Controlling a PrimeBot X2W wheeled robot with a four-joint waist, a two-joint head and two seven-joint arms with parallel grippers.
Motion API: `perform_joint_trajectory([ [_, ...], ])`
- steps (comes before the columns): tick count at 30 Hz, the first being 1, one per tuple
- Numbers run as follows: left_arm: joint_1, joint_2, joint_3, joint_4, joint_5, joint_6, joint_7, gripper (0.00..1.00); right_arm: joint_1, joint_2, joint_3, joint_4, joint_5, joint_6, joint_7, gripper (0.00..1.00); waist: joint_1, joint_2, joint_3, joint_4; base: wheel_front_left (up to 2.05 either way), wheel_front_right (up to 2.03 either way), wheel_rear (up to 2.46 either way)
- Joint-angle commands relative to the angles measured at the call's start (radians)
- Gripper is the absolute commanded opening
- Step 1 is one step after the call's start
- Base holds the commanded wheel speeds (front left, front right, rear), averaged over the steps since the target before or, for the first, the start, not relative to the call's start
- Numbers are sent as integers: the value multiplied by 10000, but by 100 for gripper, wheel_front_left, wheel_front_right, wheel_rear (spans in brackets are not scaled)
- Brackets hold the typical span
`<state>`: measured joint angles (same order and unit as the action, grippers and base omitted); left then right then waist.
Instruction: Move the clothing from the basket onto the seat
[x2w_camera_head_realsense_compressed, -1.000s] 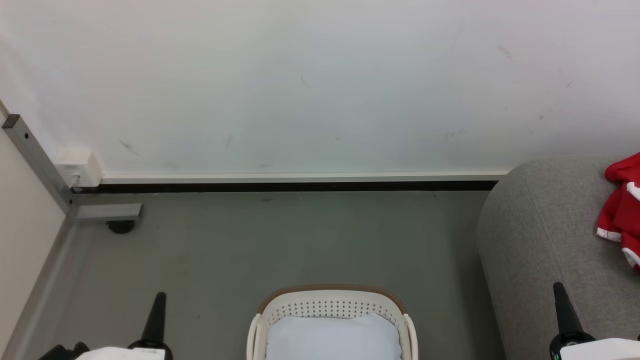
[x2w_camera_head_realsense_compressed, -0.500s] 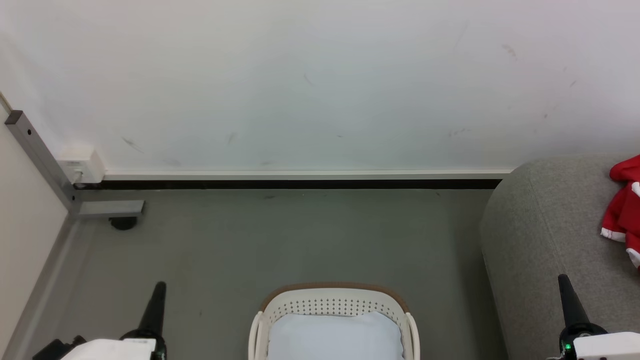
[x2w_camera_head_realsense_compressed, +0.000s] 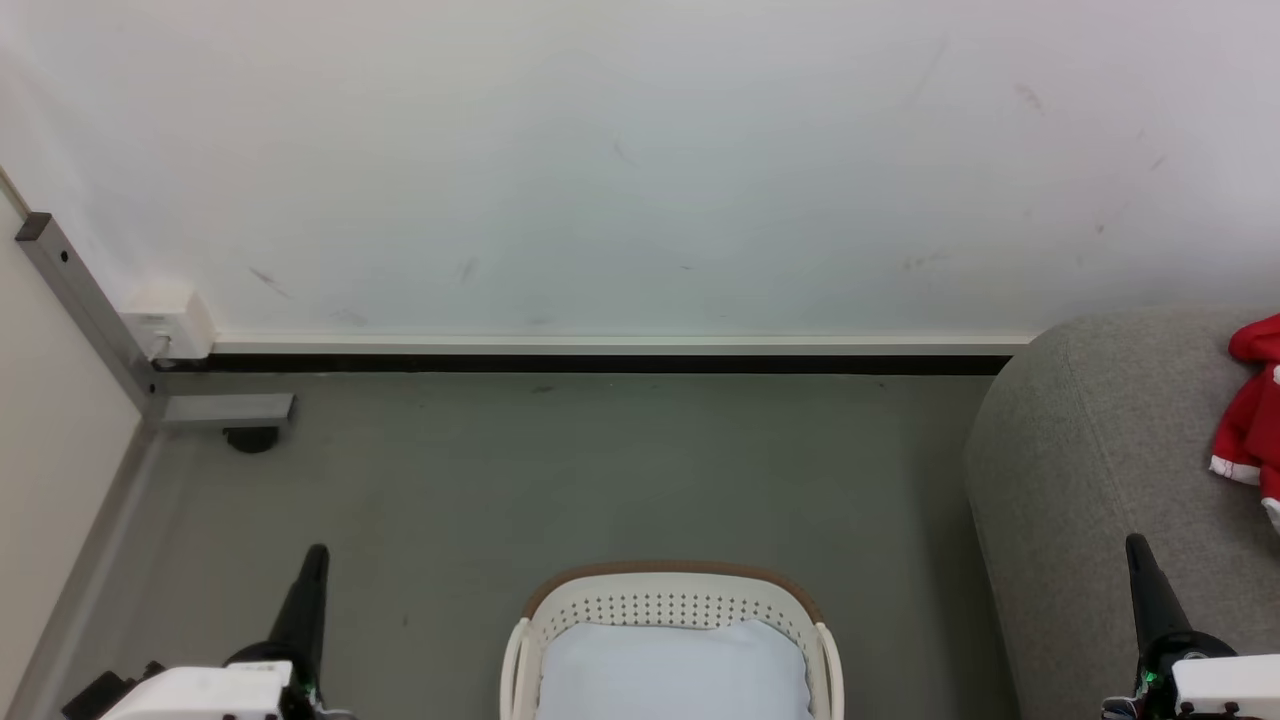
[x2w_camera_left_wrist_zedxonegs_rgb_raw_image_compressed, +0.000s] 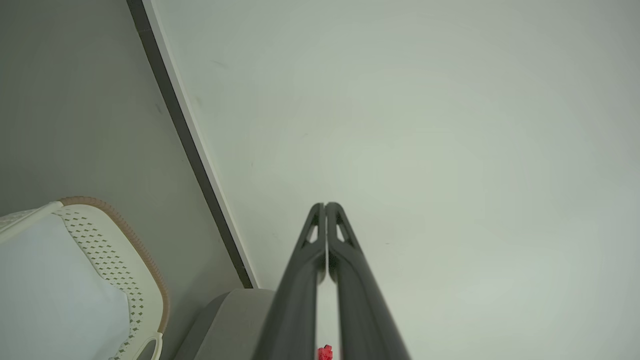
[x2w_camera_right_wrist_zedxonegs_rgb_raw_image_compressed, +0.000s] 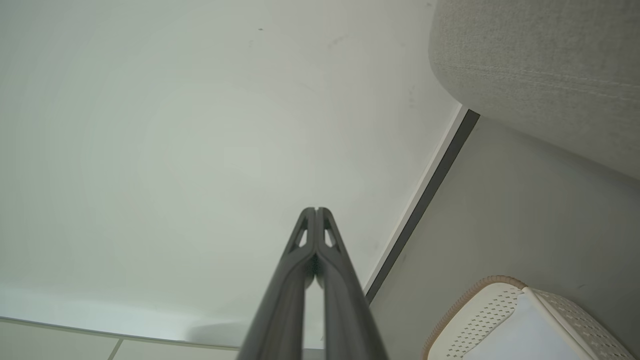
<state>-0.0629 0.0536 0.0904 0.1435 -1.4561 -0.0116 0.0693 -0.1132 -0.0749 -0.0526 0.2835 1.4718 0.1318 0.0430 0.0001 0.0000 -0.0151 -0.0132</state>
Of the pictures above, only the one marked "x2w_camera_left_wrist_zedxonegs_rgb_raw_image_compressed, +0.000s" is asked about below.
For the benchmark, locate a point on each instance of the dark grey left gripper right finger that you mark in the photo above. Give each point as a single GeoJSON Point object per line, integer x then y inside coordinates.
{"type": "Point", "coordinates": [362, 310]}

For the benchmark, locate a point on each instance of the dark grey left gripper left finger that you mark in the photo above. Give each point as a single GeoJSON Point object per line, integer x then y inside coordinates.
{"type": "Point", "coordinates": [295, 300]}

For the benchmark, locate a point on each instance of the red garment with white stripe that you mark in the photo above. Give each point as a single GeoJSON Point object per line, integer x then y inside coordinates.
{"type": "Point", "coordinates": [325, 353]}

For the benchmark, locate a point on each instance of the white perforated plastic laundry basket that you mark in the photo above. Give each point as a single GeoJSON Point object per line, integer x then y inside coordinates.
{"type": "Point", "coordinates": [112, 252]}

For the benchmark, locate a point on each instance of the grey fabric sofa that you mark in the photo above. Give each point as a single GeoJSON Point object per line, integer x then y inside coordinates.
{"type": "Point", "coordinates": [225, 325]}

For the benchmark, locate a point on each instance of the white and black baseboard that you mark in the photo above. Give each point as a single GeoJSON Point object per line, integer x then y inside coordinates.
{"type": "Point", "coordinates": [199, 165]}

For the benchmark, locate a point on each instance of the white cloth garment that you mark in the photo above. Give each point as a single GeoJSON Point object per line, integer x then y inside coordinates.
{"type": "Point", "coordinates": [50, 290]}

